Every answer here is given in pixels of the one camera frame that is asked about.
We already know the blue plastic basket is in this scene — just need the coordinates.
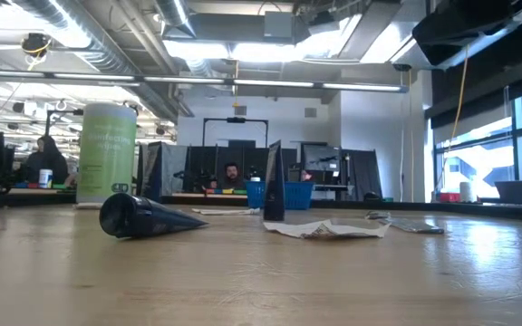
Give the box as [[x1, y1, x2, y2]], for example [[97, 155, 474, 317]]
[[245, 179, 315, 211]]

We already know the white plastic jar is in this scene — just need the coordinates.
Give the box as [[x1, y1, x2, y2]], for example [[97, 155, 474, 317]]
[[37, 168, 54, 189]]

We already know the black aluminium table frame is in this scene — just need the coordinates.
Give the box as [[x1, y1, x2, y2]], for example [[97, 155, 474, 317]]
[[0, 189, 522, 224]]

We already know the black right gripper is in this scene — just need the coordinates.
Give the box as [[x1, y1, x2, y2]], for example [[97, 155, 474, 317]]
[[412, 0, 484, 67]]

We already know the grey partition panel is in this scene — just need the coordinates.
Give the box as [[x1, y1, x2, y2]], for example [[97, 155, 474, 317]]
[[136, 140, 189, 197]]

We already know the grey ceiling box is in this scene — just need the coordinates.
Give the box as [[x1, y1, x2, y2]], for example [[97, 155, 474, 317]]
[[263, 11, 295, 40]]

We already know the white square sachet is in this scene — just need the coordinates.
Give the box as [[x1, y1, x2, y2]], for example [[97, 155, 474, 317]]
[[191, 206, 261, 216]]

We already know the ceiling cord reel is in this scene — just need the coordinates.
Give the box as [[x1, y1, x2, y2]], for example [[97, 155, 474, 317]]
[[19, 31, 54, 59]]

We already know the white paper towel roll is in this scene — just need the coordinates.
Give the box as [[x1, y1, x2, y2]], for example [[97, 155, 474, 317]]
[[459, 181, 478, 203]]

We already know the white paper packet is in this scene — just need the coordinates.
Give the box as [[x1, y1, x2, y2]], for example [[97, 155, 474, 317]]
[[262, 217, 392, 240]]

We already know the long LED light bar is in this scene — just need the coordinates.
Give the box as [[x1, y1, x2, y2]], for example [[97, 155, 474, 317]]
[[0, 68, 411, 94]]

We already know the yellow extension cord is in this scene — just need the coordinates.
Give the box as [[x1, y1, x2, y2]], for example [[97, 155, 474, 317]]
[[436, 43, 470, 194]]

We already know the green disinfecting wipes canister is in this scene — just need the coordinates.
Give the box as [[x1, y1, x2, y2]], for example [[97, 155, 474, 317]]
[[74, 101, 139, 208]]

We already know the black window frame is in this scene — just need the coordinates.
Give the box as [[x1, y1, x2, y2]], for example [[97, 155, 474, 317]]
[[432, 83, 522, 203]]

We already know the black partition curtain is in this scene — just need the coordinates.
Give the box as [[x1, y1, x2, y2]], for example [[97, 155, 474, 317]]
[[340, 149, 383, 201], [182, 144, 299, 194]]

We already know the silver rectangular ventilation duct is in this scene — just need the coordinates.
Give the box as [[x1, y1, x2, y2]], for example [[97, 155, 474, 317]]
[[295, 0, 522, 72]]

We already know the black gantry frame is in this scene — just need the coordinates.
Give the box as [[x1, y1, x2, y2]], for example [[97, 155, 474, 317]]
[[201, 116, 270, 149], [43, 107, 85, 172]]

